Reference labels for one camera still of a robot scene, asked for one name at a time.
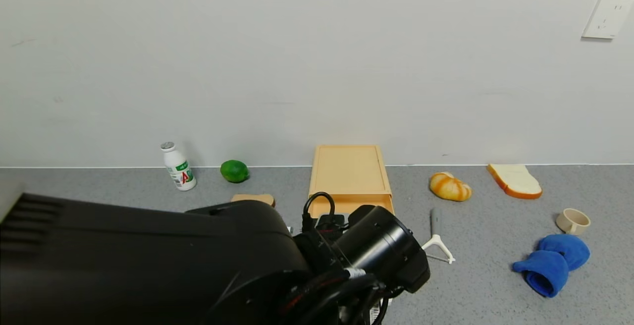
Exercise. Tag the white bread slice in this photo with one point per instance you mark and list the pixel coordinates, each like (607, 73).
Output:
(516, 180)

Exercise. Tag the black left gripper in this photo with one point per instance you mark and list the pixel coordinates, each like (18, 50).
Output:
(375, 311)

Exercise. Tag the beige cup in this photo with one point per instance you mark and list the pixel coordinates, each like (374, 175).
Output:
(571, 223)

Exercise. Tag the blue rolled towel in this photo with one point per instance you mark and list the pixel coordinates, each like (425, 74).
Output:
(551, 265)

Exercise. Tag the brown toast slice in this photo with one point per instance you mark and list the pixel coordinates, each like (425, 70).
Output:
(252, 199)

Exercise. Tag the white wall outlet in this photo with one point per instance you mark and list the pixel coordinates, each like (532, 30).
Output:
(608, 17)

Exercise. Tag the white milk bottle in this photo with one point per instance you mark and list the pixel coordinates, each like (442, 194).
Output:
(179, 168)

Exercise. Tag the orange croissant bread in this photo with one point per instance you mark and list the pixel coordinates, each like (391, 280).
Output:
(449, 187)

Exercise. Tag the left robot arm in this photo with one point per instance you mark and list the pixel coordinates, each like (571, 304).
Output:
(148, 265)

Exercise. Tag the yellow drawer cabinet casing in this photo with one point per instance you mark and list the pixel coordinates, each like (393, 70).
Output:
(349, 169)

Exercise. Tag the green lime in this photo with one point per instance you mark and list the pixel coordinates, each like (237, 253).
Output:
(234, 171)

